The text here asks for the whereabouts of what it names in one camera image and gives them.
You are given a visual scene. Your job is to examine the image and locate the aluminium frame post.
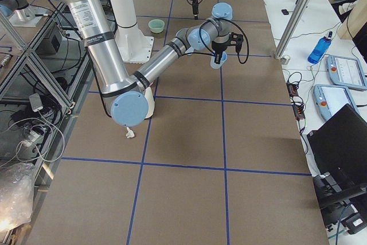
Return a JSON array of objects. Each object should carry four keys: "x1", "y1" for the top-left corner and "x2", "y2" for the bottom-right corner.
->
[{"x1": 274, "y1": 0, "x2": 310, "y2": 60}]

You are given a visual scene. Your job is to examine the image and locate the black power strip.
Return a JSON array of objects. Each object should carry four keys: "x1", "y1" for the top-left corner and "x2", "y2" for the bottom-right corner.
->
[{"x1": 286, "y1": 82, "x2": 306, "y2": 121}]

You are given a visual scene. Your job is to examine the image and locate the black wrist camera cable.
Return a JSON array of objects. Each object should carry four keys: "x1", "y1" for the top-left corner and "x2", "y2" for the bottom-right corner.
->
[{"x1": 199, "y1": 20, "x2": 249, "y2": 65}]

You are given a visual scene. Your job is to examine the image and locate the toaster white plug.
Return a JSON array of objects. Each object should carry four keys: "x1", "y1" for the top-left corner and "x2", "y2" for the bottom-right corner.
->
[{"x1": 125, "y1": 127, "x2": 135, "y2": 139}]

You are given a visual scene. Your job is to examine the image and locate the light blue cup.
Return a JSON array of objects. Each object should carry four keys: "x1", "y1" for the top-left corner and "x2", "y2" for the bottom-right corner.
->
[{"x1": 210, "y1": 52, "x2": 228, "y2": 69}]

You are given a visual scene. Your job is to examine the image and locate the clear plastic bag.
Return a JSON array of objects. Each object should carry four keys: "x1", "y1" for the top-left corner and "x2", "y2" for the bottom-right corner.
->
[{"x1": 1, "y1": 162, "x2": 36, "y2": 232}]

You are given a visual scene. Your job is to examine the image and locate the teach pendant far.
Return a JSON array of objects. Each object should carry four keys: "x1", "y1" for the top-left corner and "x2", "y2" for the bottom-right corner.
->
[{"x1": 326, "y1": 55, "x2": 366, "y2": 91}]

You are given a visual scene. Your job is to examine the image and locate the teach pendant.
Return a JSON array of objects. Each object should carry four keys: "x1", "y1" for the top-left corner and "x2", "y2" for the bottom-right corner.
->
[
  {"x1": 313, "y1": 84, "x2": 359, "y2": 121},
  {"x1": 326, "y1": 55, "x2": 366, "y2": 91}
]

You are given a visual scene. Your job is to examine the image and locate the black laptop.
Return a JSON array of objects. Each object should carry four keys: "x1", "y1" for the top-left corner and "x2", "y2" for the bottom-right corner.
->
[{"x1": 307, "y1": 104, "x2": 366, "y2": 198}]

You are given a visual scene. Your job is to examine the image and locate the cream toaster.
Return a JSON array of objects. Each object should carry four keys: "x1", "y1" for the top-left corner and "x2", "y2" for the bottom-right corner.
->
[{"x1": 144, "y1": 87, "x2": 155, "y2": 119}]

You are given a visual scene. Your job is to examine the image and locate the blue water bottle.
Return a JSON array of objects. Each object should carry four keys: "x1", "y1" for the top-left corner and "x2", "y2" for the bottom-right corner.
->
[{"x1": 307, "y1": 31, "x2": 333, "y2": 64}]

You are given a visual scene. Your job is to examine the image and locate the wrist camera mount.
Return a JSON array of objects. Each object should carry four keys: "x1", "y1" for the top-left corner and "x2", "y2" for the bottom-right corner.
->
[{"x1": 228, "y1": 32, "x2": 244, "y2": 54}]

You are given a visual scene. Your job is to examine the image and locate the green bowl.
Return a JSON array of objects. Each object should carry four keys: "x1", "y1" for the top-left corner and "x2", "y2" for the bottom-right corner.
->
[{"x1": 148, "y1": 19, "x2": 165, "y2": 33}]

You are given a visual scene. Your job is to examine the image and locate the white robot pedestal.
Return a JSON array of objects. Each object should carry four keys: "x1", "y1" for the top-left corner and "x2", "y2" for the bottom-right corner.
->
[{"x1": 110, "y1": 0, "x2": 154, "y2": 64}]

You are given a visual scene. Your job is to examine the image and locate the teach pendant near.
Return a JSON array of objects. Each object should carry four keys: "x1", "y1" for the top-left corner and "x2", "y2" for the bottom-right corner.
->
[{"x1": 313, "y1": 84, "x2": 359, "y2": 121}]

